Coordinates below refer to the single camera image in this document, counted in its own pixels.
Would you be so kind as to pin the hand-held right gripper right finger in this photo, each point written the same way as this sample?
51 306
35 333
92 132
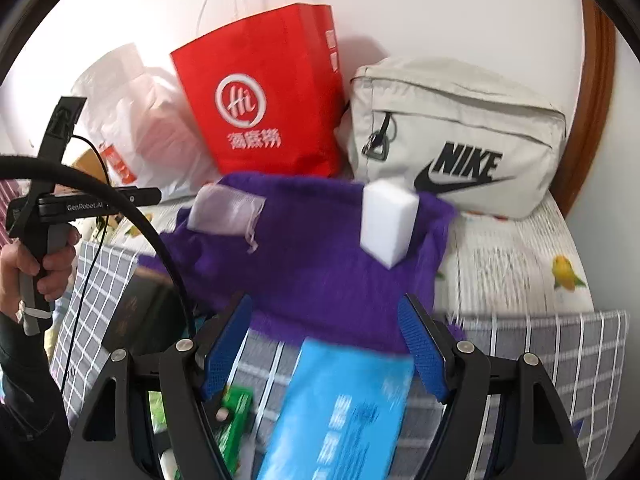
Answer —
420 345

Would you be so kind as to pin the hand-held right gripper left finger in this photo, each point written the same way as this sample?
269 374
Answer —
232 345

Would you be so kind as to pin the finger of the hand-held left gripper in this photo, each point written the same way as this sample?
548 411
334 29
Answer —
60 120
145 196

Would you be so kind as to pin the large green wet wipes packet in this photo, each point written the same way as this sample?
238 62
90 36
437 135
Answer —
237 415

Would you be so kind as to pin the dark box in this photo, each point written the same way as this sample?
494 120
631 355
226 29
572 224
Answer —
140 310

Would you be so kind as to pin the blue tissue pack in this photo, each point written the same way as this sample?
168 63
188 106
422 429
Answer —
330 410

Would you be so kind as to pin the person's left forearm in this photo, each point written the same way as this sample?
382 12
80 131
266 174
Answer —
25 385

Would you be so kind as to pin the person's left hand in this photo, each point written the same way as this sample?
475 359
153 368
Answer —
15 270

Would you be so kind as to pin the red packet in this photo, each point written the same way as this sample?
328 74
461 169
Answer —
120 165

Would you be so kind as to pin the pink striped cloth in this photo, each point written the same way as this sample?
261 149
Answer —
7 210

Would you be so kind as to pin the cardboard box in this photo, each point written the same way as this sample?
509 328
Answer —
87 162

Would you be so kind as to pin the white plastic bag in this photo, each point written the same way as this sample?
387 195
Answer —
150 125

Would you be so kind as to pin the lilac fabric pouch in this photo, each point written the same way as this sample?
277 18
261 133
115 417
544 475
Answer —
220 210

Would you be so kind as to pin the grey checked sheet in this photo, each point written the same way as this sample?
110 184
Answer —
525 340

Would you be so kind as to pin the white fruit print bedsheet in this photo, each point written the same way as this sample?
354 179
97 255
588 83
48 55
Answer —
500 270

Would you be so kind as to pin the purple cloth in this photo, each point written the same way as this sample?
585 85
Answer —
310 260

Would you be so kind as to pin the white sponge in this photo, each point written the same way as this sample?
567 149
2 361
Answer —
387 220

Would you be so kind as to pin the red paper bag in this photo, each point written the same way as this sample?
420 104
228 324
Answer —
260 60

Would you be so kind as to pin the beige zip bag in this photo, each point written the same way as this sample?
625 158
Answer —
450 110

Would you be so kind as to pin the brown wooden headboard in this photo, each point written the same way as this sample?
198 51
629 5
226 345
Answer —
595 85

